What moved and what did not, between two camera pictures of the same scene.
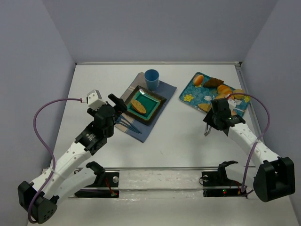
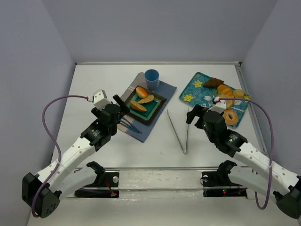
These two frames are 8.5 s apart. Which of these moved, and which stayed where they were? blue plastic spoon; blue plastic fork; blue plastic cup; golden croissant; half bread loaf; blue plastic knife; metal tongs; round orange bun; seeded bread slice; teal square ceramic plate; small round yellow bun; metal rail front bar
Moved: seeded bread slice; half bread loaf; metal tongs; round orange bun
Stayed: blue plastic knife; golden croissant; blue plastic fork; small round yellow bun; blue plastic spoon; metal rail front bar; teal square ceramic plate; blue plastic cup
